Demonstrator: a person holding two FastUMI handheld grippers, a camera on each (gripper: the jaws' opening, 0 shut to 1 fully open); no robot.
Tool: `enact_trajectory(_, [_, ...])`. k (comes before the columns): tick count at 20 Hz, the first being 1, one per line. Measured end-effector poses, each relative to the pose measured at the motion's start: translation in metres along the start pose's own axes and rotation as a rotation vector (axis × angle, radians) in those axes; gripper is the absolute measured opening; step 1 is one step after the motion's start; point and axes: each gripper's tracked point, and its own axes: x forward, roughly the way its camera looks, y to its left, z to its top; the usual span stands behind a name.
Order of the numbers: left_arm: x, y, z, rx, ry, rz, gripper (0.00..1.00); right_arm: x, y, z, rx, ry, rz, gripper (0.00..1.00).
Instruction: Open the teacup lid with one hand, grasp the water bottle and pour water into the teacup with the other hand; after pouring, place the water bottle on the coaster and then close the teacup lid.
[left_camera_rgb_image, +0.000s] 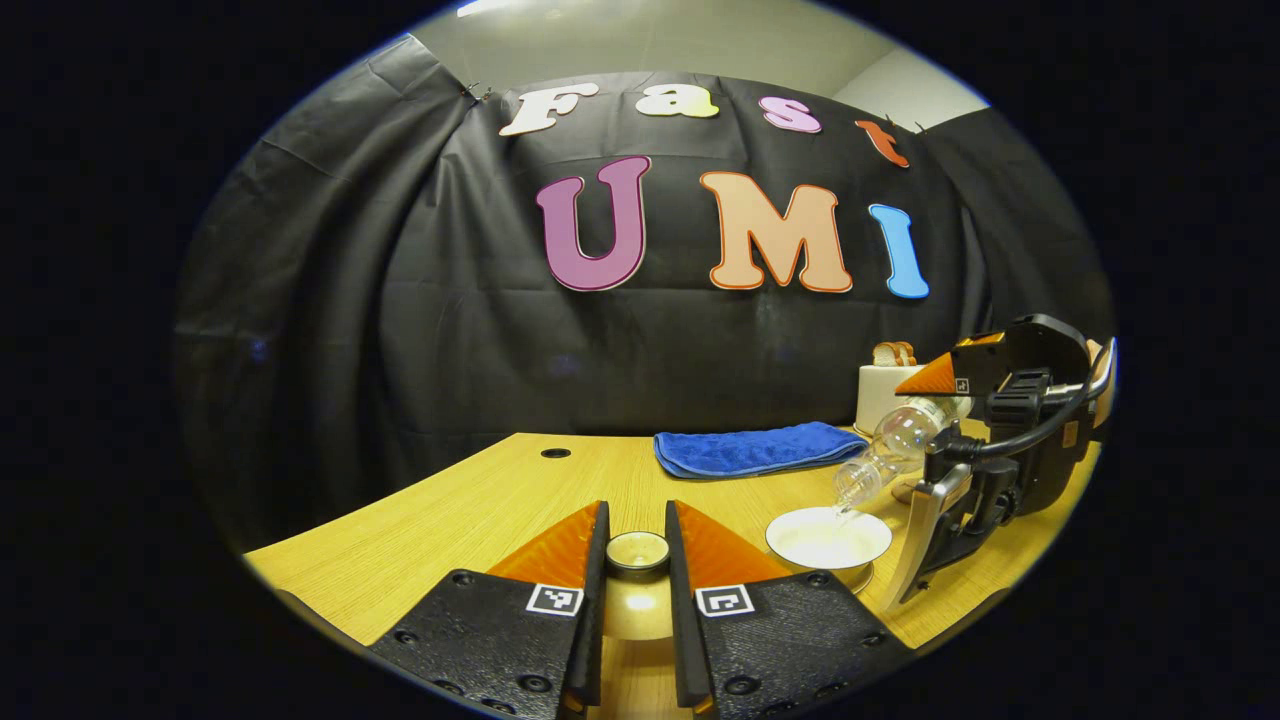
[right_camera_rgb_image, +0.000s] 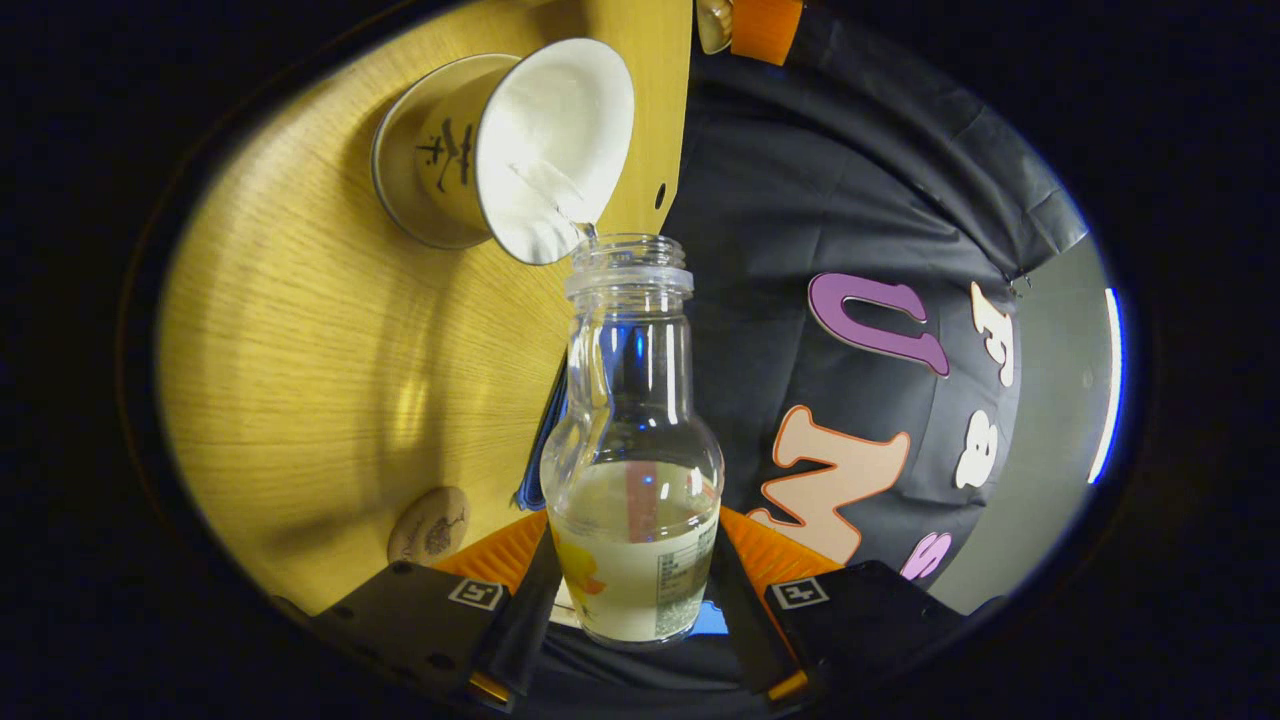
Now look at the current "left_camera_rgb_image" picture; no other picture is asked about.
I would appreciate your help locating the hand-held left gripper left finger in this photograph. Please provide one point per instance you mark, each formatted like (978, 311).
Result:
(592, 630)

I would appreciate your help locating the black backdrop cloth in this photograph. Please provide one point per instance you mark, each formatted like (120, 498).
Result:
(400, 340)

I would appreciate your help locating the yellow teacup lid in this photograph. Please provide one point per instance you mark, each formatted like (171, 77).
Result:
(638, 600)

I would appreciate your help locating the clear plastic water bottle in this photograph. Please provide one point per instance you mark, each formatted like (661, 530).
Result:
(897, 440)

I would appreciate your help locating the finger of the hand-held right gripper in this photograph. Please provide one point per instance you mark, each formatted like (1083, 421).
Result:
(940, 378)

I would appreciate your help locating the blue folded towel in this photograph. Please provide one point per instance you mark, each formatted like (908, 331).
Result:
(750, 450)

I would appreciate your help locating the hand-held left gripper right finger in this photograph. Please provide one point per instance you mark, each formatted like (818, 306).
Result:
(682, 630)

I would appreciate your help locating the white teacup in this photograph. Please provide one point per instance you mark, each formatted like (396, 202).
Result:
(825, 540)

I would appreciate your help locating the bread slice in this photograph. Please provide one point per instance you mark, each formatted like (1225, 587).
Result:
(884, 354)
(907, 353)

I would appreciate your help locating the white toaster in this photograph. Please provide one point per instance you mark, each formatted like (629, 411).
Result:
(880, 395)

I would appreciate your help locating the white saucer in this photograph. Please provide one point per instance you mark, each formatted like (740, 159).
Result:
(866, 578)

